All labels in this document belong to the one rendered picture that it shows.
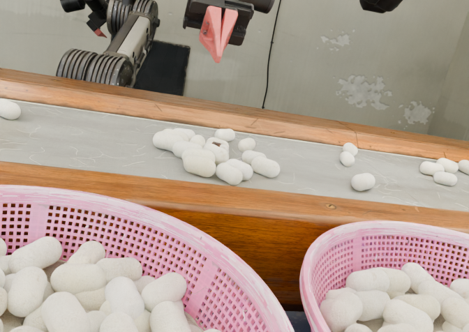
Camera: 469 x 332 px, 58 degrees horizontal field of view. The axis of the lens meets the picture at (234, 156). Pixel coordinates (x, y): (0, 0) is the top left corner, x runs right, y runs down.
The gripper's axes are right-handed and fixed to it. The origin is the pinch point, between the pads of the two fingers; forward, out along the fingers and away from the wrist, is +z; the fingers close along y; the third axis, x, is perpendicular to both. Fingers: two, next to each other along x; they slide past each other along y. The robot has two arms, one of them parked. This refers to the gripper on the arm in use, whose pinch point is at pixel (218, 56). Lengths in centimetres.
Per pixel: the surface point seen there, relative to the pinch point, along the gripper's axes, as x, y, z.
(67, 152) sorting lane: -2.7, -17.2, 21.0
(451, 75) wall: 111, 181, -136
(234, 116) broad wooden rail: 9.4, 5.2, 3.2
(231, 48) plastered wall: 128, 41, -141
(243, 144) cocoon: 1.2, 3.8, 14.2
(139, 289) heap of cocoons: -16.0, -9.4, 38.3
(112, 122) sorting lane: 6.9, -13.7, 9.6
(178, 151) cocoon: -2.4, -5.5, 19.0
